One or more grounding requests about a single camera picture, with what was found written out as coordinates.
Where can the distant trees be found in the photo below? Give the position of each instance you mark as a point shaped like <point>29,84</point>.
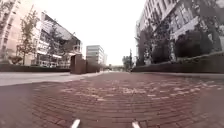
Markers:
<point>127,61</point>

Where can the grey office building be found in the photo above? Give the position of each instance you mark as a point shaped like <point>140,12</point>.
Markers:
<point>95,54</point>

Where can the dark brown block structure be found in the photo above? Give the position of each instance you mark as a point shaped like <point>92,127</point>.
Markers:
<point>78,64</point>

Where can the red brick path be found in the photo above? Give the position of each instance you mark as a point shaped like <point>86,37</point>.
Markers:
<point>113,100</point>

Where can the row of dark trees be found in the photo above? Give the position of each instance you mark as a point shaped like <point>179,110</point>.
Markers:
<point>166,45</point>

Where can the glass and white building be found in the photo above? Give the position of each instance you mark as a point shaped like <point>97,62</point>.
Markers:
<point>55,43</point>

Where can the robot's own part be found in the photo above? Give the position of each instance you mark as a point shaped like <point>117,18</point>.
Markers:
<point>75,123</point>
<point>135,125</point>

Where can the dark low hedge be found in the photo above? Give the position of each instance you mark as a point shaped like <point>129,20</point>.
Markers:
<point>186,65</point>

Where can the pale grey pavement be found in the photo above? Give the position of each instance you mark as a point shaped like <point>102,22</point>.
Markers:
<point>30,78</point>

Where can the large glass-fronted building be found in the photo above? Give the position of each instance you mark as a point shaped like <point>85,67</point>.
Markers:
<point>186,20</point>

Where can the thin tree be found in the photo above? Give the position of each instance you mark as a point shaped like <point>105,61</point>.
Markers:
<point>27,33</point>

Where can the tall beige building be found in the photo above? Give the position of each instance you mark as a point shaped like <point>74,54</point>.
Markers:
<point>11,30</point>

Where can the dark low wall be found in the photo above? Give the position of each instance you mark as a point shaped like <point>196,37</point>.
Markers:
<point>30,68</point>

